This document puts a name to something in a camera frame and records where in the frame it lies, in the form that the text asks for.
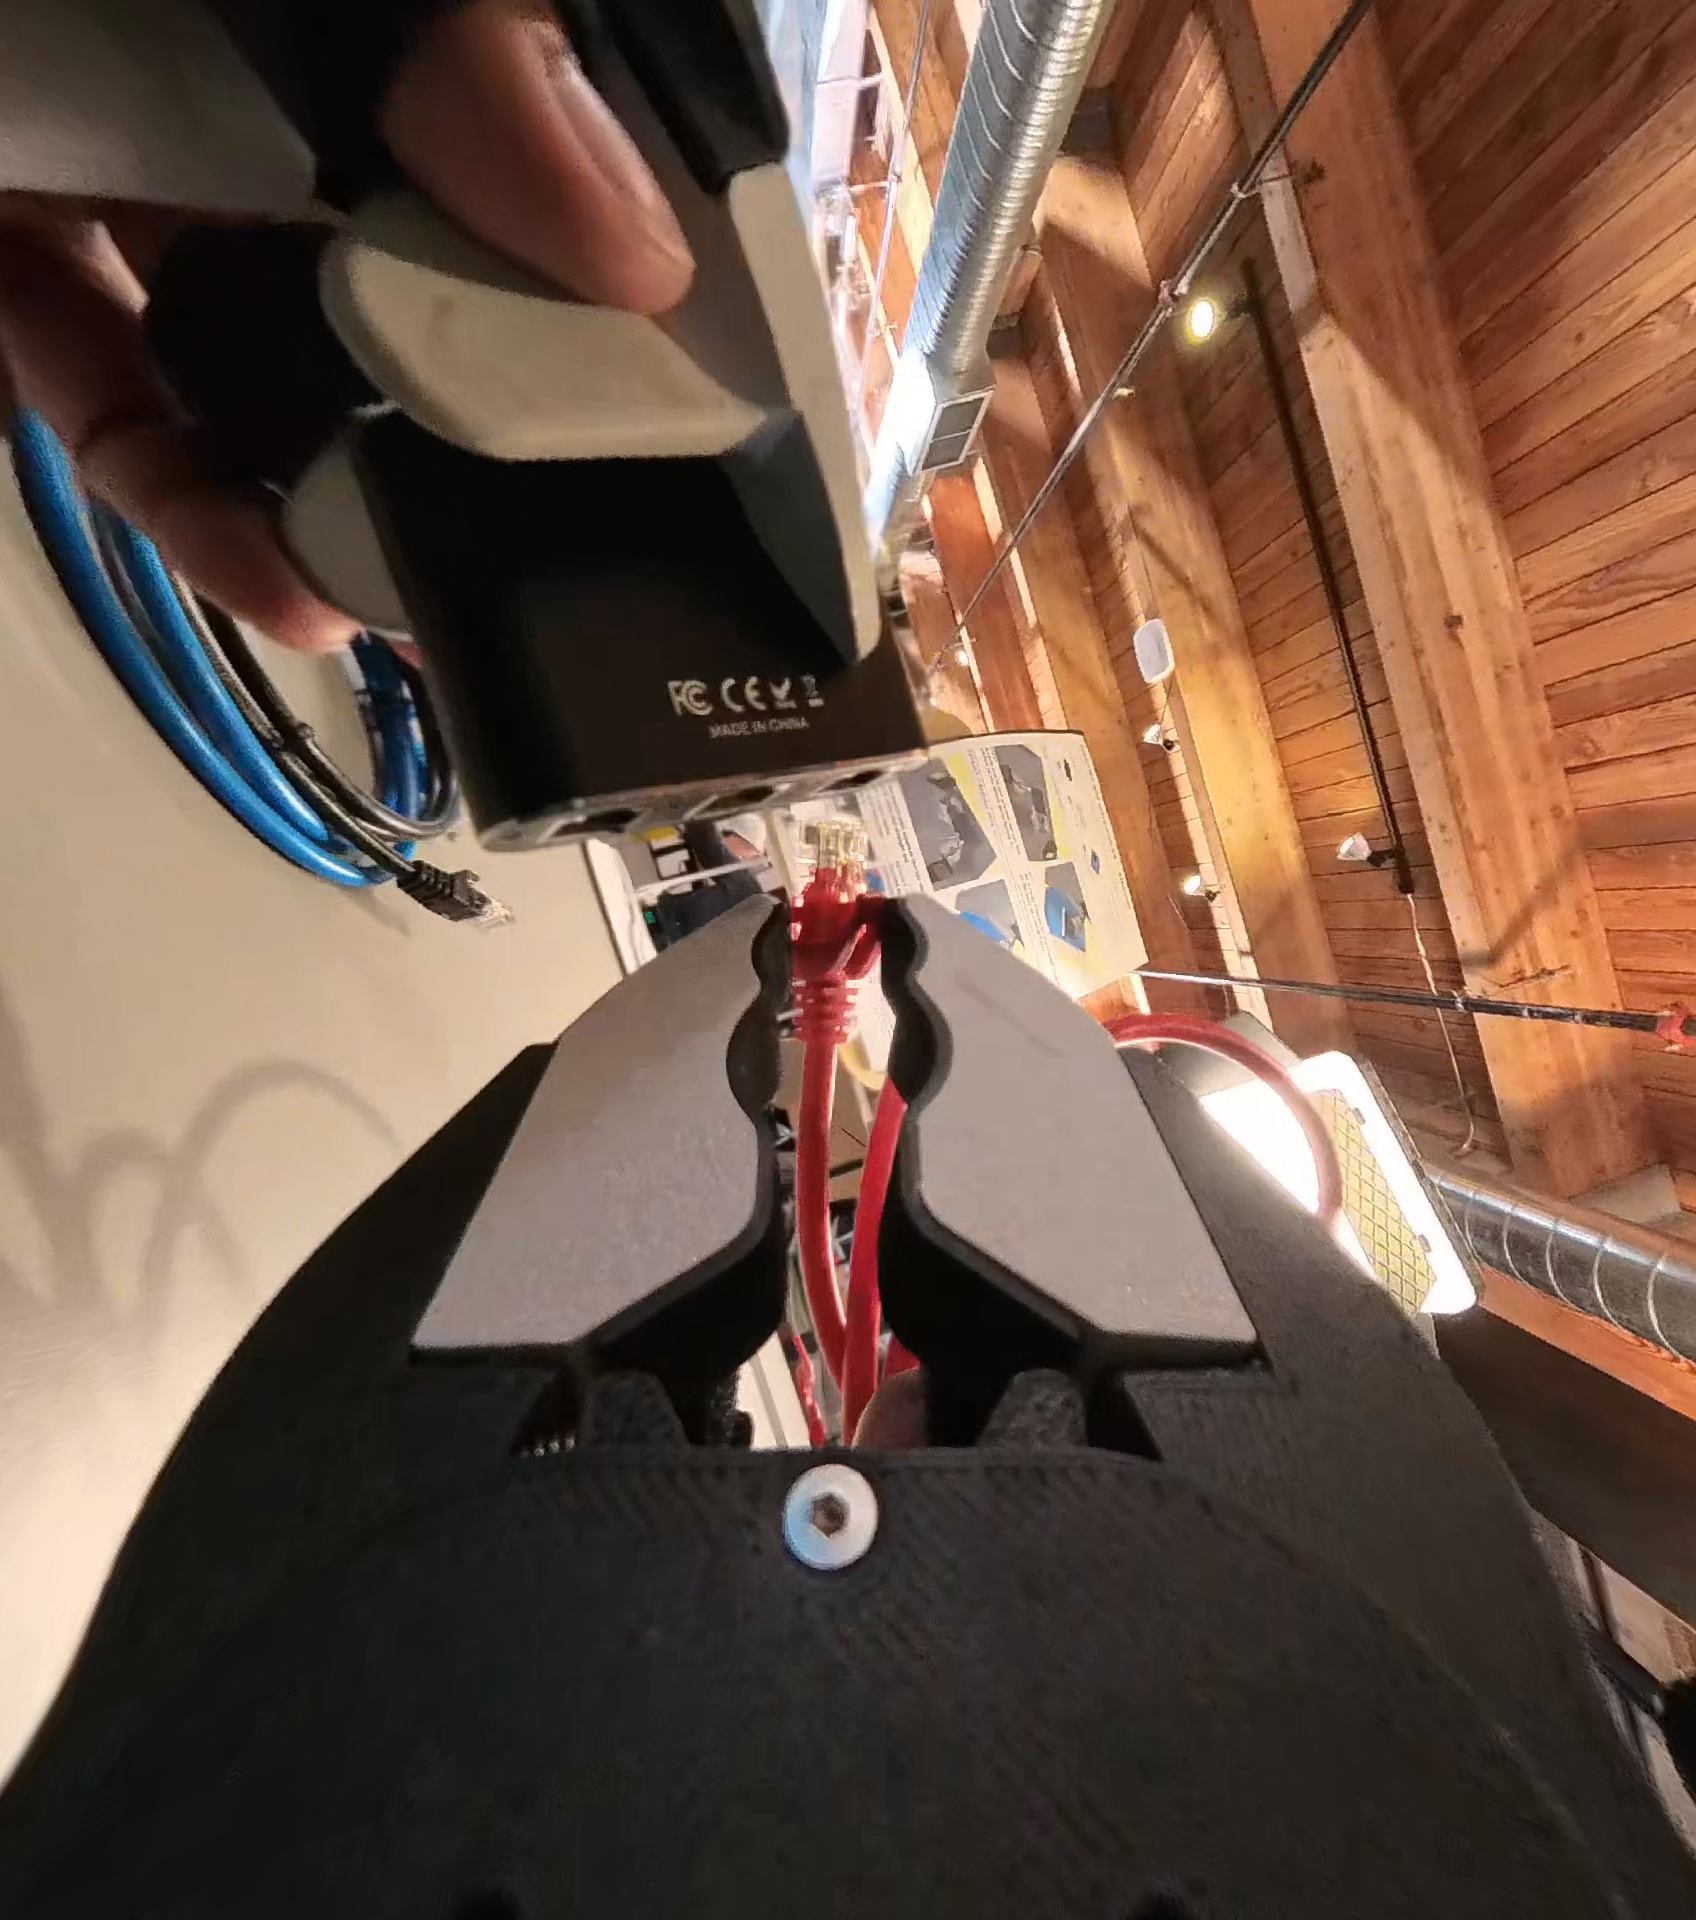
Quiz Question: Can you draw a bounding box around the silver air duct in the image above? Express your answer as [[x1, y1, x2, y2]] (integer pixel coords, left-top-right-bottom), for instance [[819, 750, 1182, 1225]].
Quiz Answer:
[[902, 0, 1126, 481], [1419, 1156, 1696, 1418]]

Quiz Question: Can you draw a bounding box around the black ethernet adapter hub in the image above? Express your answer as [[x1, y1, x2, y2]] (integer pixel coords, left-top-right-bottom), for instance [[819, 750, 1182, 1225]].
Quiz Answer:
[[369, 390, 927, 852]]

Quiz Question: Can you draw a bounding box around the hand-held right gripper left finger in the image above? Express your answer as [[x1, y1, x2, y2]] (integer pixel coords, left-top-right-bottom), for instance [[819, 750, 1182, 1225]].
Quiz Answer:
[[415, 899, 797, 1368]]

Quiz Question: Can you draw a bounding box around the blue ethernet cable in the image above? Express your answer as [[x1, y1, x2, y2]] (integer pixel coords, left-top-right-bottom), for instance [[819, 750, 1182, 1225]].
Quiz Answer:
[[9, 413, 461, 896]]

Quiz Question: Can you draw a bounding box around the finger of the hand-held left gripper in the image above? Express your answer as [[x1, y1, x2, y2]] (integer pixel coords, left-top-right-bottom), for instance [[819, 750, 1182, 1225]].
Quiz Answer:
[[278, 166, 880, 667]]

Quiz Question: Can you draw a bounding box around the black ethernet cable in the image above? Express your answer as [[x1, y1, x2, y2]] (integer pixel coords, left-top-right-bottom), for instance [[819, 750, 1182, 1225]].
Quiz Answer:
[[189, 593, 513, 925]]

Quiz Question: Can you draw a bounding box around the person's left hand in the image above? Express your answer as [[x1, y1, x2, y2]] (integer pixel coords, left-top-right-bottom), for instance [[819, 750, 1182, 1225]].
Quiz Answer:
[[0, 0, 700, 653]]

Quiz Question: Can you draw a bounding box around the red ethernet cable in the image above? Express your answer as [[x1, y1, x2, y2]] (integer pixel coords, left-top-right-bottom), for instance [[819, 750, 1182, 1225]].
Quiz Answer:
[[774, 850, 1353, 1448]]

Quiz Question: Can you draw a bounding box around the instruction sheet on stand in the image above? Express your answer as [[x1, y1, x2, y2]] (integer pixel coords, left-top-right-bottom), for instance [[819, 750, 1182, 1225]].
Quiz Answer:
[[584, 729, 1142, 998]]

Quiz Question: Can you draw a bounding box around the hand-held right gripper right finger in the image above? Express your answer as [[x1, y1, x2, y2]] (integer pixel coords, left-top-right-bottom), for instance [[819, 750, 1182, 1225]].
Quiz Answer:
[[879, 891, 1262, 1368]]

